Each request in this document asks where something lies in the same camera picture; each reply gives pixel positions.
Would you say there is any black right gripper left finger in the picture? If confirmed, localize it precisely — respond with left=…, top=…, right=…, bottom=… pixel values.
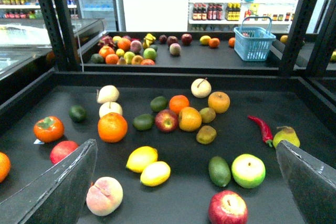
left=1, top=139, right=98, bottom=223

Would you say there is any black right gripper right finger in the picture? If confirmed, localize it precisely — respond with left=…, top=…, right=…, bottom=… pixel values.
left=276, top=140, right=335, bottom=223

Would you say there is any yellow lemon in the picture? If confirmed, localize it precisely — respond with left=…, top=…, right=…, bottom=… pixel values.
left=140, top=161, right=171, bottom=187
left=126, top=146, right=158, bottom=173

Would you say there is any blue basket on far shelf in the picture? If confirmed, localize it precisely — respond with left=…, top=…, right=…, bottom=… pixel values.
left=234, top=16, right=276, bottom=61

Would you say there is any pink peach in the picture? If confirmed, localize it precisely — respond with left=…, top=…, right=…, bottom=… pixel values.
left=86, top=177, right=123, bottom=216

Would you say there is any red round fruit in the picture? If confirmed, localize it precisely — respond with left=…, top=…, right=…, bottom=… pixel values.
left=50, top=141, right=79, bottom=165

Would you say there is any yellow green pear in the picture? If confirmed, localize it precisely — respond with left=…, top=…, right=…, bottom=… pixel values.
left=272, top=126, right=300, bottom=148

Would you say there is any orange at left edge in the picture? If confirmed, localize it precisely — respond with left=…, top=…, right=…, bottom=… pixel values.
left=0, top=152, right=11, bottom=183

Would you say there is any green apple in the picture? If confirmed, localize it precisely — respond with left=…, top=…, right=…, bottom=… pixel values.
left=231, top=154, right=266, bottom=189

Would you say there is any red chili pepper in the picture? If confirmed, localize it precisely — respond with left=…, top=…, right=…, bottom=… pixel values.
left=247, top=115, right=273, bottom=147

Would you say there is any orange persimmon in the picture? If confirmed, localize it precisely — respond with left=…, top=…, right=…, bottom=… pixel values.
left=33, top=116, right=65, bottom=143

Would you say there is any dark green avocado left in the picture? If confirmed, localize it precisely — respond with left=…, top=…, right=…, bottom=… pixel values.
left=68, top=105, right=87, bottom=123

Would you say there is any large orange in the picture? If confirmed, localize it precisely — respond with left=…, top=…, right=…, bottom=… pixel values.
left=98, top=112, right=128, bottom=143

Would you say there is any red apple front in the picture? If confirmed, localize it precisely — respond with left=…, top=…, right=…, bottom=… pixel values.
left=208, top=190, right=248, bottom=224

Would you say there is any green avocado front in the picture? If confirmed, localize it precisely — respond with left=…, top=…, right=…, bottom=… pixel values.
left=208, top=156, right=231, bottom=187

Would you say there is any white apple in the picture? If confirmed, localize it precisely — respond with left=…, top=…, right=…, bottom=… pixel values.
left=99, top=102, right=123, bottom=118

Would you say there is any green lime lower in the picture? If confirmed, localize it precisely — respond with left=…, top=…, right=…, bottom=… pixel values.
left=133, top=114, right=154, bottom=131

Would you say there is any green lime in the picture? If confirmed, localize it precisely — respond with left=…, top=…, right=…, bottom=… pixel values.
left=133, top=114, right=154, bottom=131
left=150, top=96, right=168, bottom=112

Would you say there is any white pear left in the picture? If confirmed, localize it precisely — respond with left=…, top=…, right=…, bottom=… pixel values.
left=96, top=85, right=120, bottom=104

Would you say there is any brown kiwi lower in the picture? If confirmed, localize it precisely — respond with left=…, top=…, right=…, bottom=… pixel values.
left=196, top=125, right=217, bottom=145

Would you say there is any brown kiwi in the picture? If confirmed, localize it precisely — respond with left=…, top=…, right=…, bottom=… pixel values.
left=200, top=107, right=216, bottom=123
left=196, top=125, right=217, bottom=145

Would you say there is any yellow orange apple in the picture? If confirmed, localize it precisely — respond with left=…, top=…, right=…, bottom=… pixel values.
left=178, top=106, right=202, bottom=132
left=208, top=91, right=230, bottom=114

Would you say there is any brown kiwi upper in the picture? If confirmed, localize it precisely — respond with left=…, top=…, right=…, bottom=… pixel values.
left=200, top=107, right=216, bottom=123

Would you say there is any red yellow apple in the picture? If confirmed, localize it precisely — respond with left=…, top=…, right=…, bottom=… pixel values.
left=154, top=109, right=179, bottom=133

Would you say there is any green lime upper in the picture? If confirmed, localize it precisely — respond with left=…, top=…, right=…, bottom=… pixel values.
left=150, top=96, right=168, bottom=112

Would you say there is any white pear with stem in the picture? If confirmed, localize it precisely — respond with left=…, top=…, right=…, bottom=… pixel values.
left=191, top=78, right=212, bottom=99

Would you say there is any small tangerine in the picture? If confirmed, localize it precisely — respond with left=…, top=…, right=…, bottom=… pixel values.
left=169, top=95, right=190, bottom=115

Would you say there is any far fruit pile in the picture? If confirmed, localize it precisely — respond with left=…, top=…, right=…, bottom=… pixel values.
left=90, top=34, right=157, bottom=65

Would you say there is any black shelf frame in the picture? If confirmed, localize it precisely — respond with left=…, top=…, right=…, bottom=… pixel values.
left=26, top=0, right=336, bottom=78

